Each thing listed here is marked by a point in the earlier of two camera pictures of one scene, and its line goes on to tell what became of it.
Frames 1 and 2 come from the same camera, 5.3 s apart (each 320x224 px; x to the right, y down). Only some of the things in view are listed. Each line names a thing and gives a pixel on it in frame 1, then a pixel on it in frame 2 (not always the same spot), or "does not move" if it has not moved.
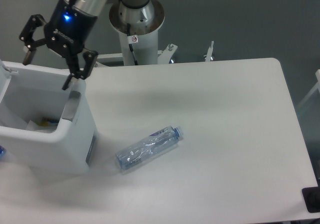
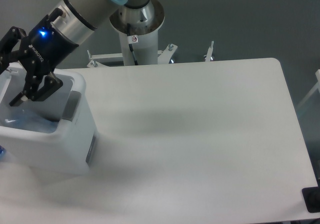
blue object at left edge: [2, 152] does not move
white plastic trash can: [43, 126] does not move
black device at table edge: [311, 197] does not move
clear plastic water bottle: [148, 146] to [21, 118]
